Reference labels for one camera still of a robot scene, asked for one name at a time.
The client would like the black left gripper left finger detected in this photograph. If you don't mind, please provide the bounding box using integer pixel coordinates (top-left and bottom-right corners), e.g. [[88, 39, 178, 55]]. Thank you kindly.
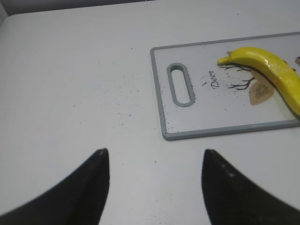
[[0, 149, 110, 225]]

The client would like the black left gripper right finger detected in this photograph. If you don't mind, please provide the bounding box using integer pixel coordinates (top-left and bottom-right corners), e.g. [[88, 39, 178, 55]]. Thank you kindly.
[[202, 149, 300, 225]]

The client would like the yellow plastic banana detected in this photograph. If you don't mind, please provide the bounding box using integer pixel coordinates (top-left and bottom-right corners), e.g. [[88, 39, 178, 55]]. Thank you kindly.
[[217, 47, 300, 115]]

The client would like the white grey-rimmed cutting board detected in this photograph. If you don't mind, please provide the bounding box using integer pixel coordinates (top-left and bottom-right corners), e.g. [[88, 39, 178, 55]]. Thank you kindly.
[[150, 32, 300, 141]]

